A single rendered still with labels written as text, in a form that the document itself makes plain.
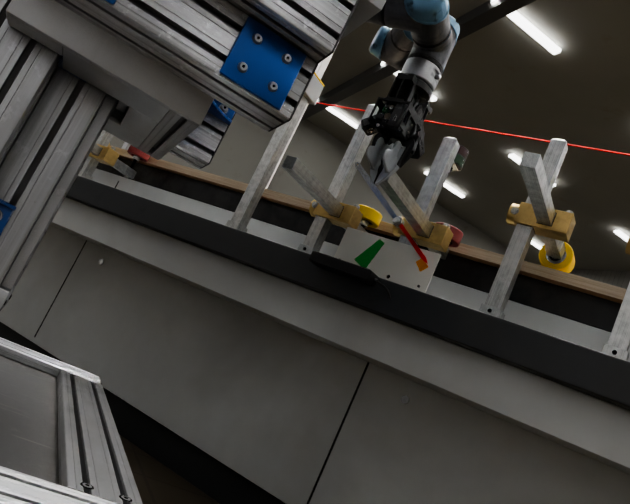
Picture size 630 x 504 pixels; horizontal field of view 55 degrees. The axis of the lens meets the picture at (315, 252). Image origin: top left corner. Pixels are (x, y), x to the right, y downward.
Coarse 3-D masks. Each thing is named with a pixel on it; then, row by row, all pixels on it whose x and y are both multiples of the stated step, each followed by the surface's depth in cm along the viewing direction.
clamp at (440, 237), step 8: (408, 224) 145; (432, 224) 142; (440, 224) 141; (400, 232) 145; (408, 232) 144; (432, 232) 141; (440, 232) 140; (448, 232) 141; (416, 240) 144; (424, 240) 141; (432, 240) 140; (440, 240) 139; (448, 240) 142; (432, 248) 144; (440, 248) 141
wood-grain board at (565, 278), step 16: (160, 160) 222; (192, 176) 212; (208, 176) 208; (240, 192) 203; (272, 192) 193; (304, 208) 185; (384, 224) 170; (464, 256) 158; (480, 256) 154; (496, 256) 152; (528, 272) 147; (544, 272) 146; (560, 272) 144; (576, 288) 142; (592, 288) 140; (608, 288) 138
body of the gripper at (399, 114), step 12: (396, 84) 116; (408, 84) 118; (420, 84) 116; (396, 96) 114; (408, 96) 114; (420, 96) 119; (384, 108) 115; (396, 108) 113; (408, 108) 112; (372, 120) 116; (384, 120) 114; (396, 120) 112; (408, 120) 113; (384, 132) 117; (396, 132) 115; (408, 132) 115
